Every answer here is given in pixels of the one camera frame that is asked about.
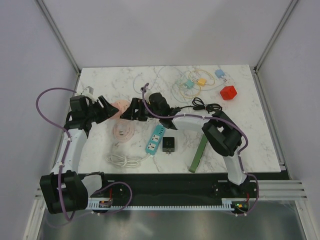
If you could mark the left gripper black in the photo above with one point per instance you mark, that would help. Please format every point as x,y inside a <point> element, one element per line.
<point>110,110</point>

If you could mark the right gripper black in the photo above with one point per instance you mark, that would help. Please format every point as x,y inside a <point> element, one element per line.
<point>130,114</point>

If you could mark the pink round power strip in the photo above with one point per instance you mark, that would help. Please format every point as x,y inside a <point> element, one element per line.
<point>122,105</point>

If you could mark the teal power strip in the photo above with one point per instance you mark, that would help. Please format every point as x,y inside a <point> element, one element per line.
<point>155,140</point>

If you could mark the black cube power socket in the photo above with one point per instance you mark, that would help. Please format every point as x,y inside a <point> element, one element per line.
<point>168,144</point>

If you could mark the teal charger plug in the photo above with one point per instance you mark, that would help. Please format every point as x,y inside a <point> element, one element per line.
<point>189,84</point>

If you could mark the green power strip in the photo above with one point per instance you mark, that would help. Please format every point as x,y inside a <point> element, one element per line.
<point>198,154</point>

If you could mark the yellow charger plug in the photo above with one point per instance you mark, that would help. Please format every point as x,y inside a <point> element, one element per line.
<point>201,82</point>

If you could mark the blue charger plug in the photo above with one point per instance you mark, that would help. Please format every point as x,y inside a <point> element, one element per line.
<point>220,73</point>

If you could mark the red cube power socket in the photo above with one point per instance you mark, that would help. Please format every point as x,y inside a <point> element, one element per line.
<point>228,92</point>

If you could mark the white adapter plug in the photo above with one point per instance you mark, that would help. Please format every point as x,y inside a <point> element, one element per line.
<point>229,81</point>

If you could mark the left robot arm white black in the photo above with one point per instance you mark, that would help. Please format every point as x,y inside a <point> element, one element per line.
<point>63,189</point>

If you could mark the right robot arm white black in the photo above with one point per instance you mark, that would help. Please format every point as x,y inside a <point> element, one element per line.
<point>227,139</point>

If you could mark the white slotted cable duct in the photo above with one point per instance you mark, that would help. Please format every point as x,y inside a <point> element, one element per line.
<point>104,204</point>

